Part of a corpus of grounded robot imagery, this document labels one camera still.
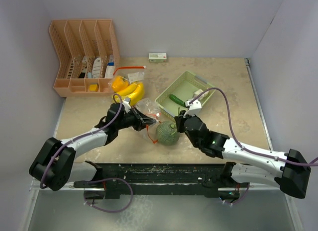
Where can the clear orange-zip bag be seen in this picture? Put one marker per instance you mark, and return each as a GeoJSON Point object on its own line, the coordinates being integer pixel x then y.
{"type": "Point", "coordinates": [131, 73]}
{"type": "Point", "coordinates": [150, 109]}

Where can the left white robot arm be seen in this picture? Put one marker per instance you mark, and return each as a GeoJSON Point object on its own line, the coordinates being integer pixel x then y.
{"type": "Point", "coordinates": [54, 165]}

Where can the green cucumber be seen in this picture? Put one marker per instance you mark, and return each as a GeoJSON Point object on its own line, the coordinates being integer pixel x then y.
{"type": "Point", "coordinates": [176, 100]}

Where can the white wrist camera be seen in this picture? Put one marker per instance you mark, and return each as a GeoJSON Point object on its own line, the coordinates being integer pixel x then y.
{"type": "Point", "coordinates": [193, 108]}
{"type": "Point", "coordinates": [125, 106]}

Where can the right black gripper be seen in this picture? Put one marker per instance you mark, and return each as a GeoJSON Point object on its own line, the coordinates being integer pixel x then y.
{"type": "Point", "coordinates": [180, 120]}

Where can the pink desk file organizer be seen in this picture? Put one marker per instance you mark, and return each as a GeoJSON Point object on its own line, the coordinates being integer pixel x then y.
{"type": "Point", "coordinates": [75, 38]}

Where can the green netted melon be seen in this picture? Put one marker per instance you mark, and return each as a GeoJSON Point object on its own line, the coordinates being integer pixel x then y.
{"type": "Point", "coordinates": [167, 134]}

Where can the black white item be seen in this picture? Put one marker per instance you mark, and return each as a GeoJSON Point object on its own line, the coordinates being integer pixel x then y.
{"type": "Point", "coordinates": [83, 68]}

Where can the white blue packet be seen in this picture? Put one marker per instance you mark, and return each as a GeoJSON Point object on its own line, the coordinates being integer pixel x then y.
{"type": "Point", "coordinates": [110, 68]}

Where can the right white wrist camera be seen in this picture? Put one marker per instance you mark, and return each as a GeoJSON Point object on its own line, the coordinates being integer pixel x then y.
{"type": "Point", "coordinates": [193, 108]}

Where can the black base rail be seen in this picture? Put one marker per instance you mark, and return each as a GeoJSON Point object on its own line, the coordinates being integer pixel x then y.
{"type": "Point", "coordinates": [208, 180]}

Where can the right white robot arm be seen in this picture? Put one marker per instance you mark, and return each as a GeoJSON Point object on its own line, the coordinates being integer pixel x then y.
{"type": "Point", "coordinates": [288, 171]}

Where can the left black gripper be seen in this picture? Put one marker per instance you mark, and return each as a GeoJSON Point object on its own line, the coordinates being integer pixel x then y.
{"type": "Point", "coordinates": [140, 118]}

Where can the green plastic basket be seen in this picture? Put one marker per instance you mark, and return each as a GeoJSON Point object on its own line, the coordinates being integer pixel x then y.
{"type": "Point", "coordinates": [183, 88]}

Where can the aluminium frame rail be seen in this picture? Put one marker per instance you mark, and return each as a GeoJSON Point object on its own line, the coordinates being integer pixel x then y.
{"type": "Point", "coordinates": [269, 183]}

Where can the white patterned pouch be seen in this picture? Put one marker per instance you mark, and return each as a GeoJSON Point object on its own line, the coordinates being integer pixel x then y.
{"type": "Point", "coordinates": [96, 69]}

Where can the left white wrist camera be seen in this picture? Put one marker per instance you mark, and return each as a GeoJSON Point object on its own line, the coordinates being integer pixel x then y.
{"type": "Point", "coordinates": [125, 106]}

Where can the orange bell pepper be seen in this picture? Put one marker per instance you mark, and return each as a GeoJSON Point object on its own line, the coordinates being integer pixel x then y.
{"type": "Point", "coordinates": [119, 83]}

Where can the small green white box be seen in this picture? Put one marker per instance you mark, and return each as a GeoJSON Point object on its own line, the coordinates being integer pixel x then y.
{"type": "Point", "coordinates": [157, 57]}

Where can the yellow banana bunch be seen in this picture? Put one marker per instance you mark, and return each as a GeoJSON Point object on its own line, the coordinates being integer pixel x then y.
{"type": "Point", "coordinates": [135, 91]}

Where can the yellow small box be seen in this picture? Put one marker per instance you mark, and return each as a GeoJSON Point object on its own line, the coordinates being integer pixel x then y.
{"type": "Point", "coordinates": [93, 88]}

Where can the white garlic bulb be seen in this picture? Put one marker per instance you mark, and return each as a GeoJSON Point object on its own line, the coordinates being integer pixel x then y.
{"type": "Point", "coordinates": [198, 92]}

